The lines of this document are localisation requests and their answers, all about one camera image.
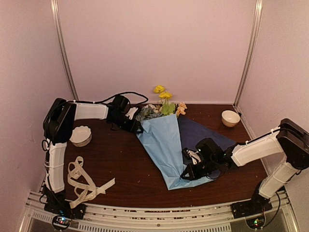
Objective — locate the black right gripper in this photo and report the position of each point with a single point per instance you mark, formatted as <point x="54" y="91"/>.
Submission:
<point x="193" y="175"/>

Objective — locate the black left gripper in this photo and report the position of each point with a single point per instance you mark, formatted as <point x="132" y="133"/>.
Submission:
<point x="133" y="127"/>

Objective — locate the blue wrapping paper sheet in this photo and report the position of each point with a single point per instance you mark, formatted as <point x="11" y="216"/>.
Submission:
<point x="163" y="138"/>

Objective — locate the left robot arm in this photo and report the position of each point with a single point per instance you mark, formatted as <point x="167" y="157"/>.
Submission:
<point x="58" y="129"/>

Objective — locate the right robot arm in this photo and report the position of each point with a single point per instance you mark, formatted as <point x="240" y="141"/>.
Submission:
<point x="288" y="138"/>

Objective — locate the white scalloped dish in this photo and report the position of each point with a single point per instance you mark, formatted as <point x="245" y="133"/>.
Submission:
<point x="81" y="136"/>

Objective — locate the white ceramic bowl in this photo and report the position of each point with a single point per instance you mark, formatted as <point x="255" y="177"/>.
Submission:
<point x="230" y="118"/>

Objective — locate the cream printed ribbon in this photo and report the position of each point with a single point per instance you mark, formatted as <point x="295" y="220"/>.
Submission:
<point x="84" y="187"/>

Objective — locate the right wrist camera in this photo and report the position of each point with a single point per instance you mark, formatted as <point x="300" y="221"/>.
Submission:
<point x="194" y="156"/>

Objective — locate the front aluminium rail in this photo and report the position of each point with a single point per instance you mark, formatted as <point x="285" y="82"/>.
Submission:
<point x="210" y="218"/>

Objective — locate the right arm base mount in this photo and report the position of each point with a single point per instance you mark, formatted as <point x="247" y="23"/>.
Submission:
<point x="252" y="210"/>

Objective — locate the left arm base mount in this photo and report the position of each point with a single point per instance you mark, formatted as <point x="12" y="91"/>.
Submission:
<point x="60" y="207"/>

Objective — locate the left aluminium corner post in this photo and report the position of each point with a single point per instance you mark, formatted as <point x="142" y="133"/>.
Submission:
<point x="63" y="52"/>

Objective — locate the aluminium corner post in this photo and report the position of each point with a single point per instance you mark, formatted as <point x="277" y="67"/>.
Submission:
<point x="257" y="17"/>
<point x="63" y="52"/>

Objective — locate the right aluminium corner post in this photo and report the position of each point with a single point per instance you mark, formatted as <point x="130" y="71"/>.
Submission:
<point x="257" y="17"/>

